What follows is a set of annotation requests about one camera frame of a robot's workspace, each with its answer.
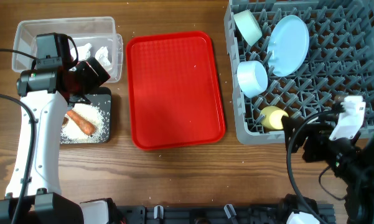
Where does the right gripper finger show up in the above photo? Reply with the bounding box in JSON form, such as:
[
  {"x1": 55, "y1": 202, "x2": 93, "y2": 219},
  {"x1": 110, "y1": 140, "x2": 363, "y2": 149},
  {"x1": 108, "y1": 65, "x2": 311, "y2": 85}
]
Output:
[
  {"x1": 322, "y1": 102, "x2": 345, "y2": 123},
  {"x1": 281, "y1": 116, "x2": 313, "y2": 153}
]

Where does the yellow cup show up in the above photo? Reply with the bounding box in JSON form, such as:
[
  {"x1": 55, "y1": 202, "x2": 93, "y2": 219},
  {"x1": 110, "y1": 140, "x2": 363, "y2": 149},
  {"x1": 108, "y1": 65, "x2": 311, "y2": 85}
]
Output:
[{"x1": 260, "y1": 106, "x2": 289, "y2": 130}]

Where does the white tissue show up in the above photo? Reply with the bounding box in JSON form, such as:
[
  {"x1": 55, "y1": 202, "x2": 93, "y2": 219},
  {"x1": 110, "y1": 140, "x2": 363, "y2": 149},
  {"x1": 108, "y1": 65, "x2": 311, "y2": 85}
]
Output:
[
  {"x1": 70, "y1": 43, "x2": 92, "y2": 61},
  {"x1": 95, "y1": 47, "x2": 111, "y2": 67}
]

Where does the orange carrot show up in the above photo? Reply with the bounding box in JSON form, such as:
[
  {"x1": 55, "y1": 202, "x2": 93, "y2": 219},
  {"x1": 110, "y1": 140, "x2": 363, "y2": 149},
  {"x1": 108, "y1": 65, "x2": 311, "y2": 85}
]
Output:
[{"x1": 67, "y1": 110, "x2": 95, "y2": 136}]

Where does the white rice pile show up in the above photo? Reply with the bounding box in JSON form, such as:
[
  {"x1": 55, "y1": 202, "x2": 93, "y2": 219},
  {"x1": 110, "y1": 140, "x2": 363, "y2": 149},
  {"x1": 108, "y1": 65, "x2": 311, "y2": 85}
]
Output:
[{"x1": 60, "y1": 104, "x2": 110, "y2": 144}]

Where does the light blue bowl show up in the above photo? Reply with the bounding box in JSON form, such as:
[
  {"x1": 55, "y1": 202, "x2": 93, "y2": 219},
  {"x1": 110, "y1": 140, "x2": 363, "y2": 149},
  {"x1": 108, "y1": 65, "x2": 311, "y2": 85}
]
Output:
[{"x1": 236, "y1": 60, "x2": 268, "y2": 98}]

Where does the light blue plate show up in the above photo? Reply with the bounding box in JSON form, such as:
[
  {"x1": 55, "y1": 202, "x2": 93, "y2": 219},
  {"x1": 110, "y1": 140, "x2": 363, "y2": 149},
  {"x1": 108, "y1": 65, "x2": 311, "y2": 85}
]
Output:
[{"x1": 267, "y1": 15, "x2": 309, "y2": 77}]

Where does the green bowl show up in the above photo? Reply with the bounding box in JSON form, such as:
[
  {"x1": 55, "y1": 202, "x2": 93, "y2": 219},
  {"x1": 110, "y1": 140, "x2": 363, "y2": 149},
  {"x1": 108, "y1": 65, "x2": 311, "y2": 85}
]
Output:
[{"x1": 234, "y1": 10, "x2": 263, "y2": 46}]

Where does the brown food lump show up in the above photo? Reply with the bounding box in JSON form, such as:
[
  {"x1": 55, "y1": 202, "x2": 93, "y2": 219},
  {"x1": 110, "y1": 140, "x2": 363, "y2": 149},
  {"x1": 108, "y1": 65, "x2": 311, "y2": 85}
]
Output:
[{"x1": 62, "y1": 117, "x2": 68, "y2": 128}]

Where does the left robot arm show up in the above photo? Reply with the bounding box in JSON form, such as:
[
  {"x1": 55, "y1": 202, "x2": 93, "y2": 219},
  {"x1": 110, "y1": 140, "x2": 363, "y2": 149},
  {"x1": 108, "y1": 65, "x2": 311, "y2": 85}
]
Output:
[{"x1": 0, "y1": 33, "x2": 110, "y2": 223}]

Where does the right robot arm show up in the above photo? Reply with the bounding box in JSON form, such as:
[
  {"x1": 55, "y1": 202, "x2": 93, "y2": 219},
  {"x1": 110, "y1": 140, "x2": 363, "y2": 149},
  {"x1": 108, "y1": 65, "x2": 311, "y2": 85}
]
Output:
[{"x1": 281, "y1": 96, "x2": 374, "y2": 223}]

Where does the black waste tray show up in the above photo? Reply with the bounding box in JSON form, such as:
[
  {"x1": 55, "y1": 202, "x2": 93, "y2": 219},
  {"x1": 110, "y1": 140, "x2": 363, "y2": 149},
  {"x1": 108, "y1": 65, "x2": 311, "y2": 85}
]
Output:
[{"x1": 58, "y1": 86, "x2": 113, "y2": 145}]

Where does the grey dishwasher rack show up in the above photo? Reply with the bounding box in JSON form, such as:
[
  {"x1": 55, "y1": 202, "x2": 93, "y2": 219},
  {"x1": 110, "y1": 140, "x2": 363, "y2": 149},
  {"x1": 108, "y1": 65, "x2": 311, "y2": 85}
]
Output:
[{"x1": 224, "y1": 1, "x2": 374, "y2": 145}]

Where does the clear plastic bin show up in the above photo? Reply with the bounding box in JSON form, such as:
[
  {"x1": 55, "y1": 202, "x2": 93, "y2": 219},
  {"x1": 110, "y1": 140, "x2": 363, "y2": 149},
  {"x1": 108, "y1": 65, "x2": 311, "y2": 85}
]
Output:
[{"x1": 13, "y1": 16, "x2": 123, "y2": 83}]

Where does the red serving tray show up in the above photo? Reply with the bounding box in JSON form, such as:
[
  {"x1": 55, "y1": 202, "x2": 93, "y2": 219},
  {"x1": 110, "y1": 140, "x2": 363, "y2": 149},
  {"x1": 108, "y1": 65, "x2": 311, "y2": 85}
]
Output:
[{"x1": 126, "y1": 31, "x2": 226, "y2": 151}]

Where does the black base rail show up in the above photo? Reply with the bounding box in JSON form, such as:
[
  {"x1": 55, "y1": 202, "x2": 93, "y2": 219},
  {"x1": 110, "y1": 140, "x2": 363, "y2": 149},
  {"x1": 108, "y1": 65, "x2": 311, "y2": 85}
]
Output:
[{"x1": 111, "y1": 203, "x2": 335, "y2": 224}]

